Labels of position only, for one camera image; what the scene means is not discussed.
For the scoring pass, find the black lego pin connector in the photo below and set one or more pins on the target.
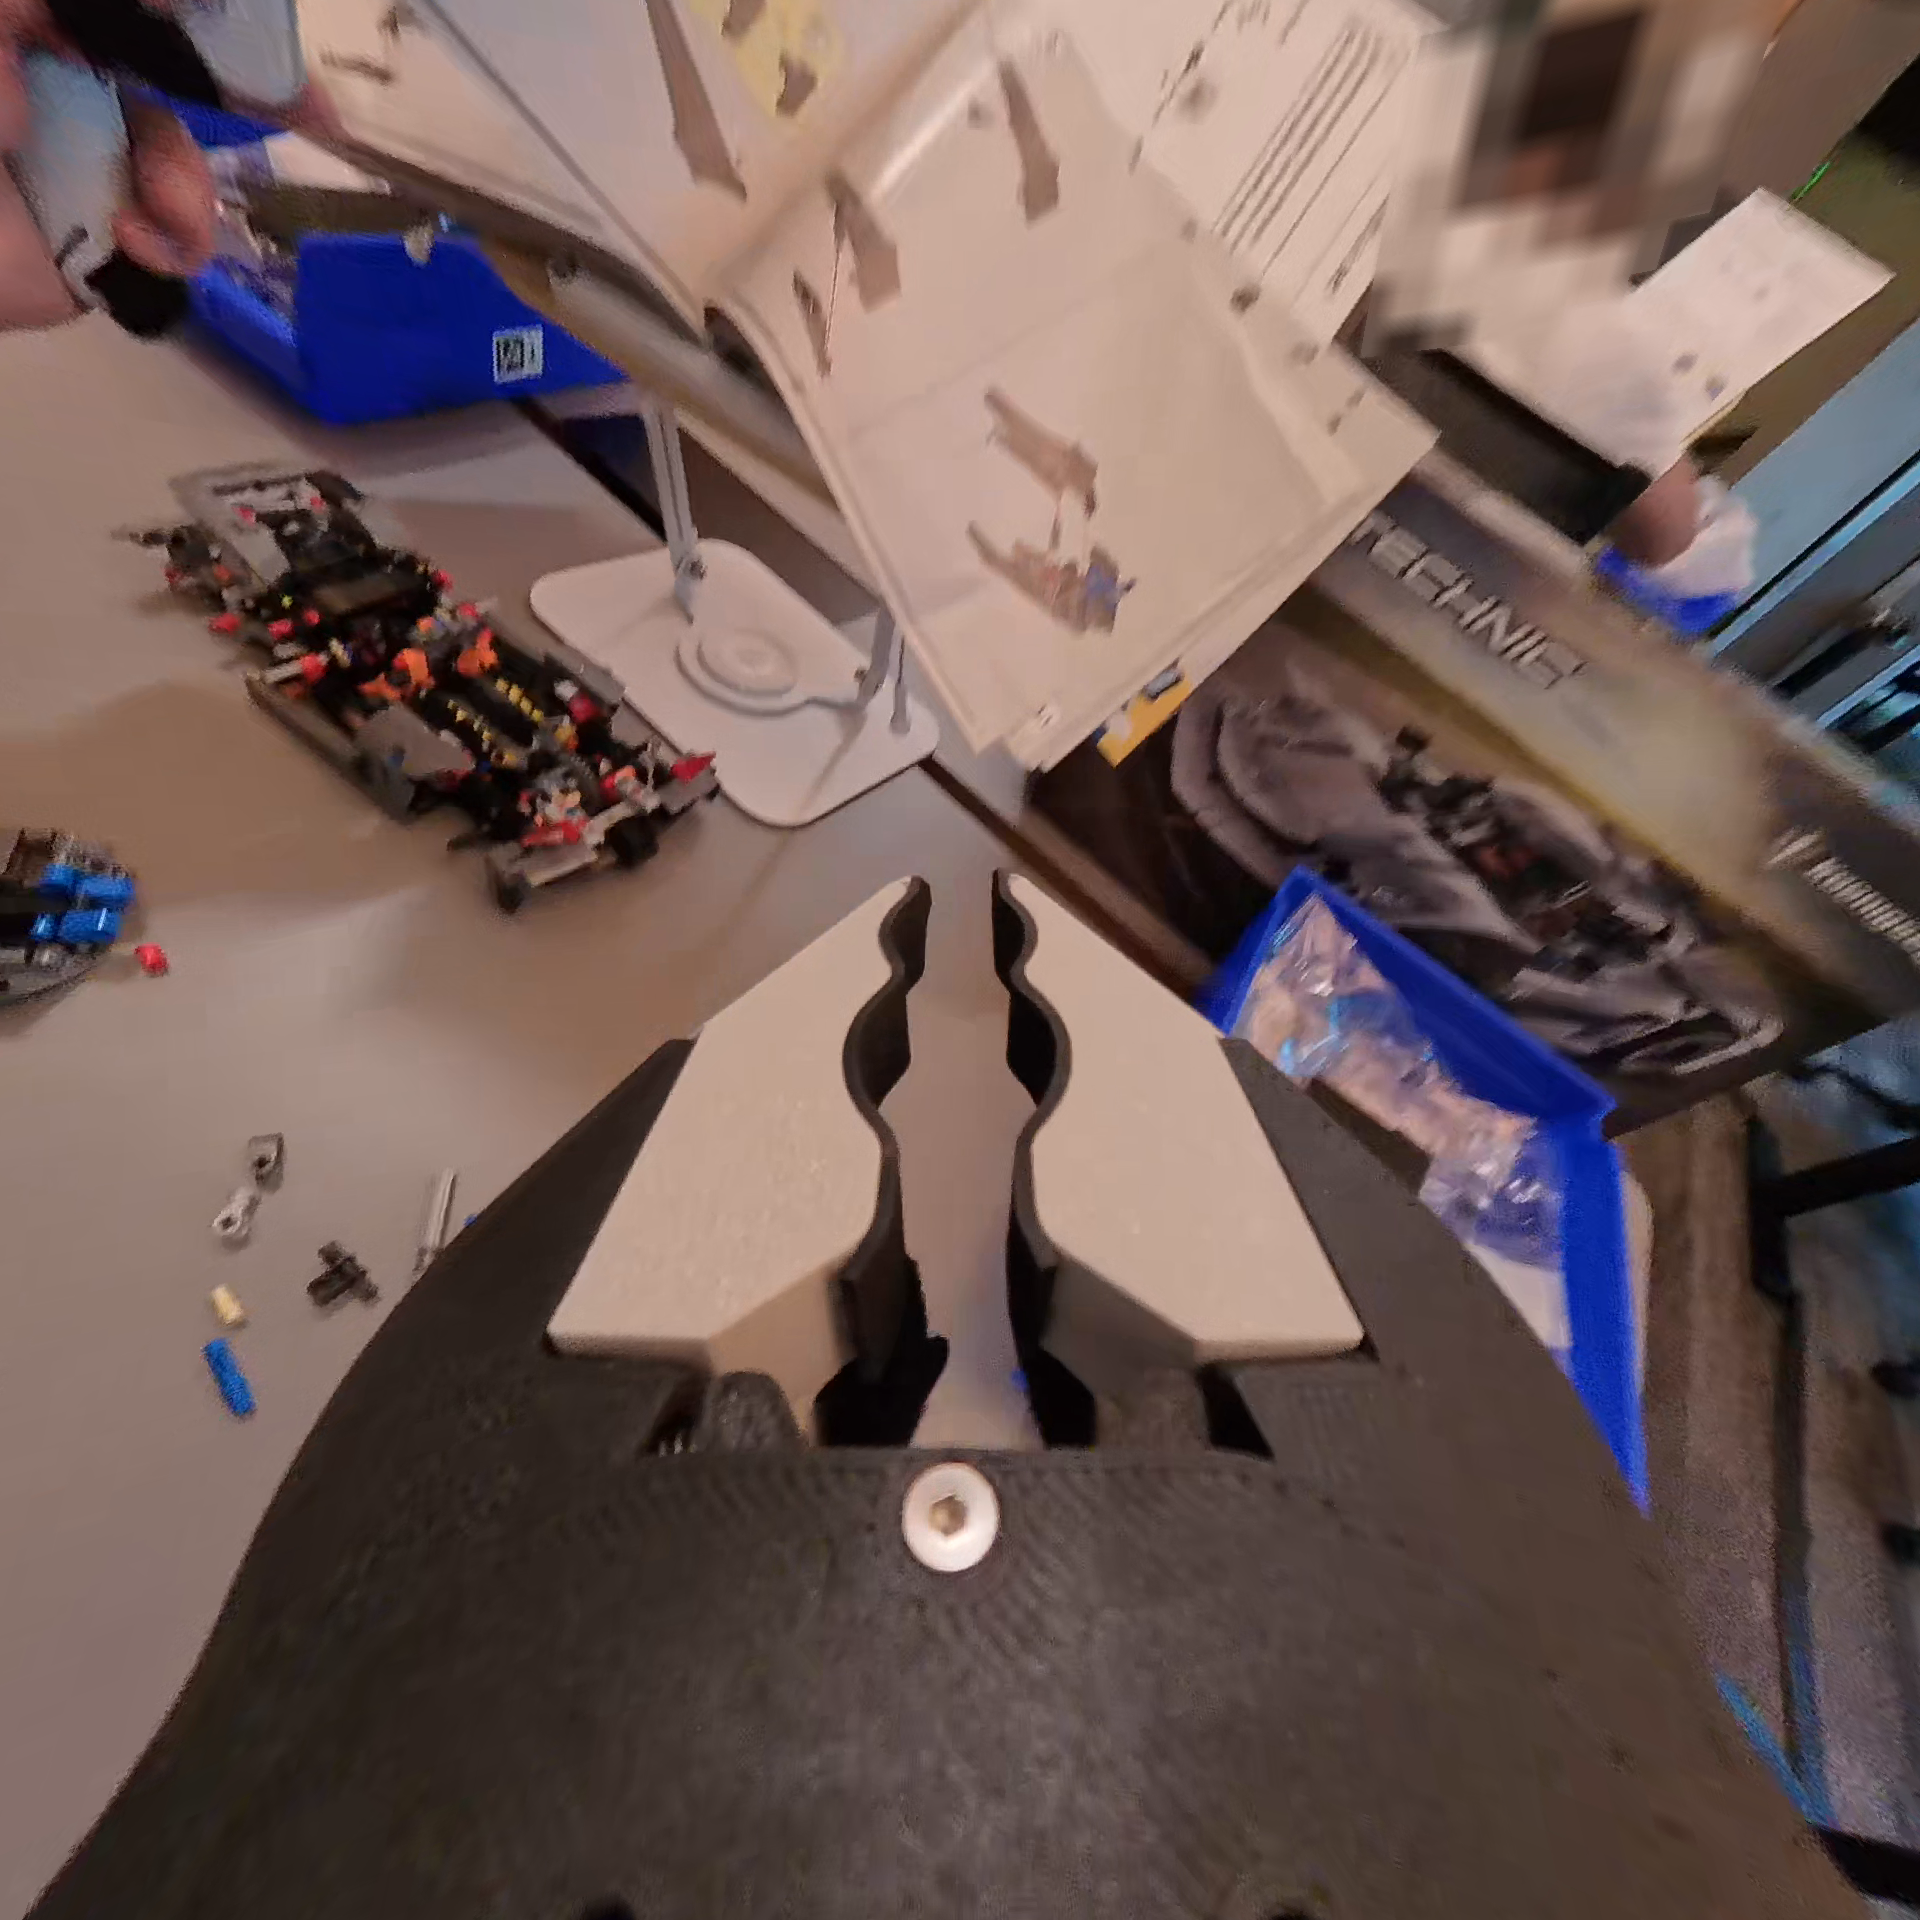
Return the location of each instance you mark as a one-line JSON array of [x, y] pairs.
[[342, 1275]]

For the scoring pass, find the clear plastic bags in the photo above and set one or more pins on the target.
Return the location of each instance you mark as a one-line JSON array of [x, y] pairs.
[[1395, 1079]]

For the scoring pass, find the blue plastic bin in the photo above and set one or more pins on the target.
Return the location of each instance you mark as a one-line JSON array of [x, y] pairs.
[[1589, 1276], [390, 347]]

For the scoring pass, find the person's left hand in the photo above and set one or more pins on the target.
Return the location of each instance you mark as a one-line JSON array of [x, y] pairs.
[[173, 195]]

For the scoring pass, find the small dark grey lego connector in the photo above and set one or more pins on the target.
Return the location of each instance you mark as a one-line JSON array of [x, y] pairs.
[[267, 1158]]

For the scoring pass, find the black box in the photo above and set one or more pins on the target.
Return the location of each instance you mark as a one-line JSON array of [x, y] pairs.
[[1499, 839]]

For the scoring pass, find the light grey lego axle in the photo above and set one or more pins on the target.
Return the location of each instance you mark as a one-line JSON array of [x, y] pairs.
[[435, 1219]]

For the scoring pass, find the large lego car chassis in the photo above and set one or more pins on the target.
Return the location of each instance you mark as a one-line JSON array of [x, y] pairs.
[[422, 691]]

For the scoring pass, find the white book stand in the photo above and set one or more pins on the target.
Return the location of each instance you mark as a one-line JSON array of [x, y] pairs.
[[750, 675]]

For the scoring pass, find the blue lego pin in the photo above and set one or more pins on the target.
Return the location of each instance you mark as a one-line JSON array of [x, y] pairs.
[[229, 1377]]

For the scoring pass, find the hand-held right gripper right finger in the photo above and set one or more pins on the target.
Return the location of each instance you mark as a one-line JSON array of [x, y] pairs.
[[1185, 1186]]

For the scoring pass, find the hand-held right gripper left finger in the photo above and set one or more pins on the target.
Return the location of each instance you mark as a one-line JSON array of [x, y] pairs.
[[735, 1186]]

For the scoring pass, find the small lego gearbox assembly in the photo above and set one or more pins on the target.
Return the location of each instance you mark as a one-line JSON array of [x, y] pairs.
[[61, 915]]

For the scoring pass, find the small light grey lego connector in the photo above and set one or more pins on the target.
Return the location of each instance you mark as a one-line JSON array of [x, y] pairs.
[[233, 1215]]

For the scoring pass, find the lego instruction booklet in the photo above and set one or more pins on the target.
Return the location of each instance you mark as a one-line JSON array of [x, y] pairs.
[[1049, 377]]

